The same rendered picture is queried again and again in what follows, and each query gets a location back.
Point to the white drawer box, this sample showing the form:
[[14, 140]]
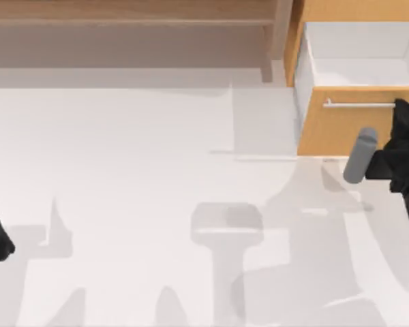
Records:
[[358, 68]]

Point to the wooden open shelf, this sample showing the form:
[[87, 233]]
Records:
[[129, 37]]

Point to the pale grey rounded box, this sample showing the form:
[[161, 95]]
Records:
[[359, 156]]

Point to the pale wooden drawer front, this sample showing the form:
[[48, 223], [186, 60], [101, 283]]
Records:
[[341, 133]]

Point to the wooden cabinet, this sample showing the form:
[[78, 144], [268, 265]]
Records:
[[344, 10]]

